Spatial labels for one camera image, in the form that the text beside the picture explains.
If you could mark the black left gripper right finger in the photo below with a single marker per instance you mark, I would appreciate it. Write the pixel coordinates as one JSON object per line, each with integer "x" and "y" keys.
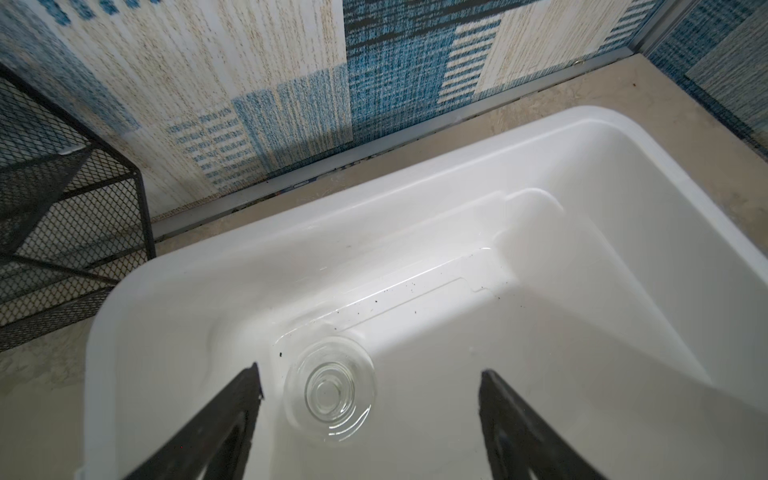
{"x": 519, "y": 443}

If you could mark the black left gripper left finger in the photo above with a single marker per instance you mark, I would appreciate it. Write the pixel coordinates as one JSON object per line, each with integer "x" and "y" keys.
{"x": 216, "y": 442}

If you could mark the white plastic storage bin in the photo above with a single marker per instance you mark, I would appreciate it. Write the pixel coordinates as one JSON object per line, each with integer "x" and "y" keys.
{"x": 573, "y": 256}

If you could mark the black wire shelf rack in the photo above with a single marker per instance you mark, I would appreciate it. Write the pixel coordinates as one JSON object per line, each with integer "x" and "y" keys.
{"x": 74, "y": 216}

